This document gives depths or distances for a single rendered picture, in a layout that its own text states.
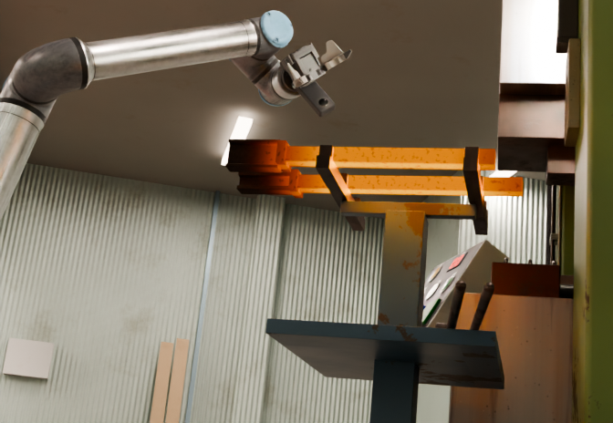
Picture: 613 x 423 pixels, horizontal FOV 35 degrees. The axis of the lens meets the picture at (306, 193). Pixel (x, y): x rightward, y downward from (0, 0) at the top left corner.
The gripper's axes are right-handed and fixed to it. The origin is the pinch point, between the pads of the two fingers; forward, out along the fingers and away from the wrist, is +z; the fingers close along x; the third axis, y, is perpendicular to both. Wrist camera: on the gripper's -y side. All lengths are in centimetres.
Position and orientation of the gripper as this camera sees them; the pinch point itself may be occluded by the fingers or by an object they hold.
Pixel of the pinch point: (327, 67)
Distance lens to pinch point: 226.5
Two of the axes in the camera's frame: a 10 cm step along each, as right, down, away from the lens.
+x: 8.0, -4.9, 3.4
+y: -4.9, -8.7, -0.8
